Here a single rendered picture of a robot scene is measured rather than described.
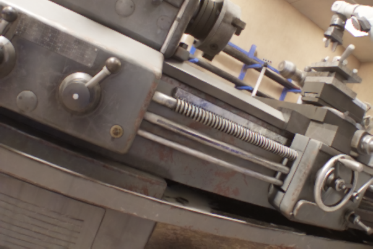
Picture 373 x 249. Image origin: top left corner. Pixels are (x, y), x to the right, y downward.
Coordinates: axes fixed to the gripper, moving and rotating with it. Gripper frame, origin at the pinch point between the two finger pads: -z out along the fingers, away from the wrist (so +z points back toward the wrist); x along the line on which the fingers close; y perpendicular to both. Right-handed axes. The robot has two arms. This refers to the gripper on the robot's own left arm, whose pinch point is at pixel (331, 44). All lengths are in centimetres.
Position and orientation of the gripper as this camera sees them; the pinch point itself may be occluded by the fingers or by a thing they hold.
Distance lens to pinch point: 151.5
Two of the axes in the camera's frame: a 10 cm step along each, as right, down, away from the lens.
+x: 9.0, 4.0, 2.0
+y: -1.8, -0.8, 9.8
